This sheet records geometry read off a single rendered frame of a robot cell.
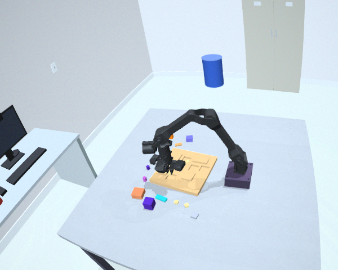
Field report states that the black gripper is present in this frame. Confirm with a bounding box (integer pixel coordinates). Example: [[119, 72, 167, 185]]
[[149, 150, 186, 174]]

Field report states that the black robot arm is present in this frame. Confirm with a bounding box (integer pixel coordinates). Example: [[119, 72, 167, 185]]
[[142, 109, 248, 175]]

